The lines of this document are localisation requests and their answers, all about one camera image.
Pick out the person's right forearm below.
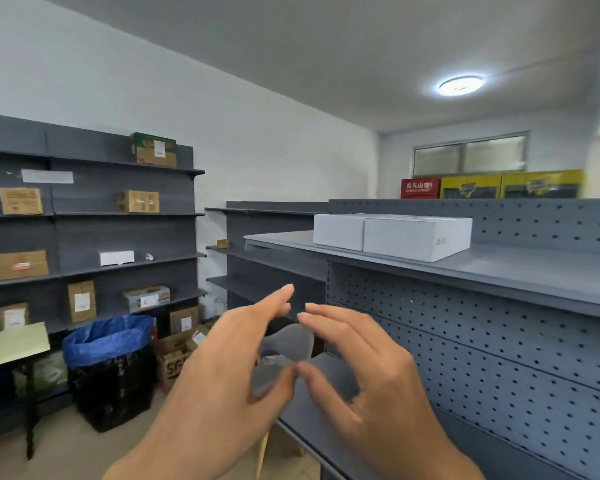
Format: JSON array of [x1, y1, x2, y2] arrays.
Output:
[[415, 434, 486, 480]]

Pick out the dark storage rack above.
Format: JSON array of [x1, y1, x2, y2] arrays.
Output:
[[0, 112, 209, 441]]

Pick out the white paper sign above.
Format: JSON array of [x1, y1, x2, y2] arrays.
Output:
[[21, 168, 75, 185]]

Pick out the plain white box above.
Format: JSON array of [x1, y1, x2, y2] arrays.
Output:
[[313, 213, 366, 251], [363, 216, 473, 263]]

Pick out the tall brown carton white label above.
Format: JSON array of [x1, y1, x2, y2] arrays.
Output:
[[67, 280, 97, 324]]

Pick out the small brown carton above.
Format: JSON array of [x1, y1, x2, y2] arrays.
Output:
[[0, 187, 45, 215], [116, 190, 161, 214]]

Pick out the green plastic bag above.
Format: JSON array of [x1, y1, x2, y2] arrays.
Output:
[[12, 350, 70, 398]]

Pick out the frosted glass window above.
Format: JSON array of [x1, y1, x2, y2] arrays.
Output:
[[411, 133, 530, 178]]

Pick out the brown carton red label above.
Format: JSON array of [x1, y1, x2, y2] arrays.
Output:
[[0, 249, 50, 282]]

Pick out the person's left hand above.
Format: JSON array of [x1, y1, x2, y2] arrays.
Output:
[[145, 283, 299, 480]]

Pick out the green topped brown carton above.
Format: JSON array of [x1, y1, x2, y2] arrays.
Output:
[[131, 132, 179, 169]]

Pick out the person's right hand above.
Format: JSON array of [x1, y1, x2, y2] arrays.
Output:
[[295, 302, 453, 480]]

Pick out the blue bin liner bag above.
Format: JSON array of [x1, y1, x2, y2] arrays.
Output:
[[62, 314, 157, 369]]

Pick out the round ceiling lamp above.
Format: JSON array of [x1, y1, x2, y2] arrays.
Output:
[[437, 74, 486, 98]]

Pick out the open cardboard carton black logo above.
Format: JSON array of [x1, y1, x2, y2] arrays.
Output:
[[153, 322, 216, 395]]

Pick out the yellow display cabinet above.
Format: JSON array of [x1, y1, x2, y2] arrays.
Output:
[[499, 169, 586, 199], [439, 173, 503, 199]]

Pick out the pale carton white label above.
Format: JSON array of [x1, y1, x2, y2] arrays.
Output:
[[123, 285, 171, 314]]

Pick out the red display cabinet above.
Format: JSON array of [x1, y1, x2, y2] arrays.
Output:
[[401, 177, 441, 199]]

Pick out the small white box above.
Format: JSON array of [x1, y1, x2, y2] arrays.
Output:
[[99, 250, 136, 267]]

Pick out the pale green table black legs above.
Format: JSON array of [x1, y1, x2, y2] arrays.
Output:
[[0, 322, 51, 461]]

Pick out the grey metal shelving unit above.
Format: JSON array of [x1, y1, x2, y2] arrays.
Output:
[[243, 197, 600, 480]]

